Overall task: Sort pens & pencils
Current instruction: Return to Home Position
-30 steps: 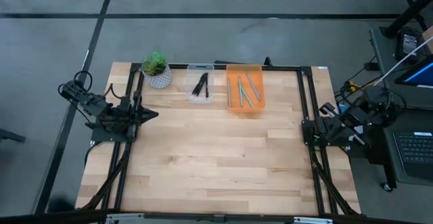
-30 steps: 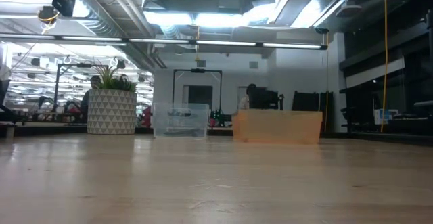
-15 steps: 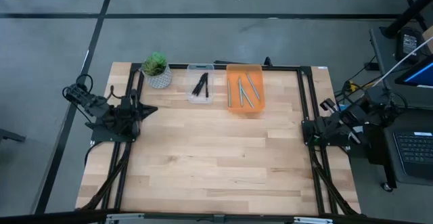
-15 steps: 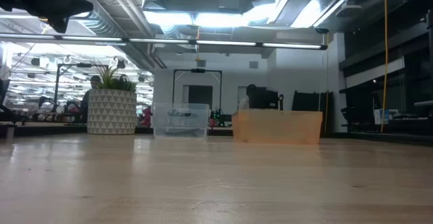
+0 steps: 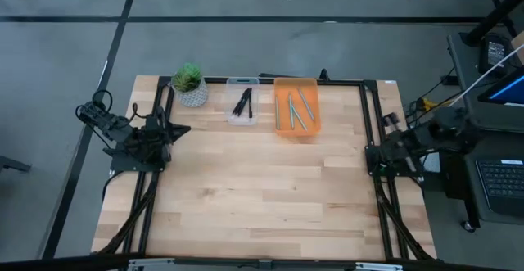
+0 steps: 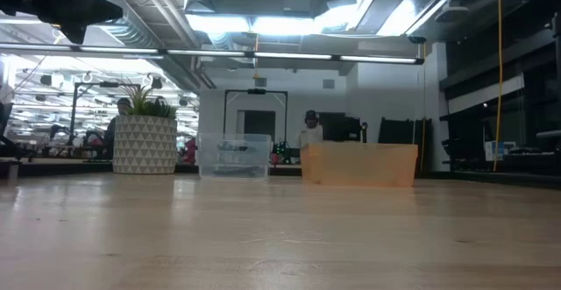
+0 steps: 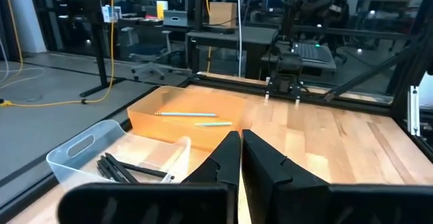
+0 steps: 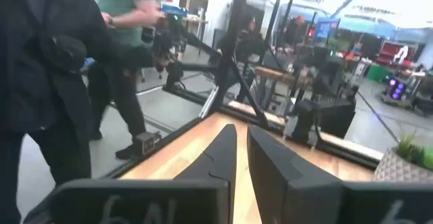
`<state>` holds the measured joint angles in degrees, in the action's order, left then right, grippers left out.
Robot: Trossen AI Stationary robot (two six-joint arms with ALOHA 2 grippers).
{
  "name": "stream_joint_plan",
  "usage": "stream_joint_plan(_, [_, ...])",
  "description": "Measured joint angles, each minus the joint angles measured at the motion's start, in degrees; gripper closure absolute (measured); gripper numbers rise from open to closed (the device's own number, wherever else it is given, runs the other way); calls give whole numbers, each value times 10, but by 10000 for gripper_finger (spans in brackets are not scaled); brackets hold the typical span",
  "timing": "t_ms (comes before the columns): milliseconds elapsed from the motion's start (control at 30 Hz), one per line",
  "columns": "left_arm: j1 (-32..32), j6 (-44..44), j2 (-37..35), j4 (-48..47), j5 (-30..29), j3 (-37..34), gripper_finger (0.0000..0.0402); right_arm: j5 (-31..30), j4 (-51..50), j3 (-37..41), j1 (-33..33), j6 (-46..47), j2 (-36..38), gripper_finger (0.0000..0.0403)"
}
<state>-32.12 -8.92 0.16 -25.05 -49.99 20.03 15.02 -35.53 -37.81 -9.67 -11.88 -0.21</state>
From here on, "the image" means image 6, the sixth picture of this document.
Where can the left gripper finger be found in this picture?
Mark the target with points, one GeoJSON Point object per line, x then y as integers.
{"type": "Point", "coordinates": [92, 14]}

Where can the green plant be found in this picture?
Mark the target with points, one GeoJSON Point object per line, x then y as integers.
{"type": "Point", "coordinates": [146, 103]}

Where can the person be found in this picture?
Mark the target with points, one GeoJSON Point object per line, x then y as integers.
{"type": "Point", "coordinates": [312, 134]}
{"type": "Point", "coordinates": [109, 136]}

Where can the long ceiling light bar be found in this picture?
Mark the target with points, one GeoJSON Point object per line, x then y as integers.
{"type": "Point", "coordinates": [219, 53]}

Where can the white patterned plant pot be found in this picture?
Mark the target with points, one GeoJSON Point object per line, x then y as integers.
{"type": "Point", "coordinates": [144, 145]}

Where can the clear plastic bin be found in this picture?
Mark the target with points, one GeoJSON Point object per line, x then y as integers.
{"type": "Point", "coordinates": [232, 158]}

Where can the orange translucent plastic bin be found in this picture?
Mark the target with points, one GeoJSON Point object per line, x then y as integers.
{"type": "Point", "coordinates": [359, 167]}

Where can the blue white box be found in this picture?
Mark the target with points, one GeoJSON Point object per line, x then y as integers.
{"type": "Point", "coordinates": [493, 150]}

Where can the silver ceiling duct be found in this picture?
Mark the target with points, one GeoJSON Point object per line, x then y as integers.
{"type": "Point", "coordinates": [127, 33]}

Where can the black gantry frame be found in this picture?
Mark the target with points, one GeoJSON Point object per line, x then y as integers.
{"type": "Point", "coordinates": [256, 91]}

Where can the grey wall vent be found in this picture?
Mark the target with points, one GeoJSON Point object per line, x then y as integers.
{"type": "Point", "coordinates": [328, 84]}

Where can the black ceiling camera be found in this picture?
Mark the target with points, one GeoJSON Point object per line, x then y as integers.
{"type": "Point", "coordinates": [416, 40]}

